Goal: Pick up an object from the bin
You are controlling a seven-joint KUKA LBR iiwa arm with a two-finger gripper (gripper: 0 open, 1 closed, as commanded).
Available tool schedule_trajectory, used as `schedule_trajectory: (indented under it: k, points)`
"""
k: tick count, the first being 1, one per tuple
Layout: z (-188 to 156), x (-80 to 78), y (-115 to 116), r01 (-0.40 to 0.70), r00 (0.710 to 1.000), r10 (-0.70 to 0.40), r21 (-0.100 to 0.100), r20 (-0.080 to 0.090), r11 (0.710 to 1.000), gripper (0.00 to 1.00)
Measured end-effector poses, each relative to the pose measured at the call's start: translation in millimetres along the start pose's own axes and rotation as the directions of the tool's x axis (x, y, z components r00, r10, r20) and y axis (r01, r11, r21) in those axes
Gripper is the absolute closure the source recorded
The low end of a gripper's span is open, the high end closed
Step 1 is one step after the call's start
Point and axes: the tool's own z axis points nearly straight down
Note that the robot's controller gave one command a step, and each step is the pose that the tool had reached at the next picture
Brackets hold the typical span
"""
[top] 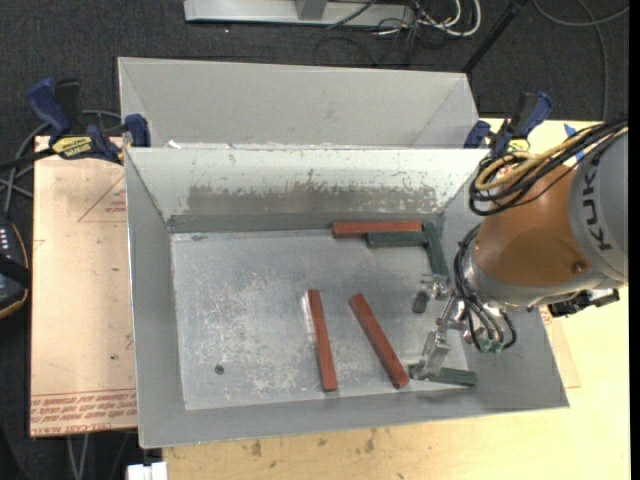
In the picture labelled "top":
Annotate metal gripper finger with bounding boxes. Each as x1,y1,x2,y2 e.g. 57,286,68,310
407,329,452,381
411,277,452,314

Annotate dark green flat block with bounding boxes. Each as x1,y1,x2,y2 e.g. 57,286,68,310
423,222,450,278
408,365,479,388
364,231,430,249

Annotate red-brown flat block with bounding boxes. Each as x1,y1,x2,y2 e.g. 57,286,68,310
348,293,411,390
305,288,340,393
331,220,424,240

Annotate grey metal bin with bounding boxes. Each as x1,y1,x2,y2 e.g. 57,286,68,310
117,56,571,450

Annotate brown cardboard board red print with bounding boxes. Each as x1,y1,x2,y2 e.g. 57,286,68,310
28,135,583,439

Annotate black cylinder on white bracket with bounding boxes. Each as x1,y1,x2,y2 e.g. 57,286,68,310
547,287,622,320

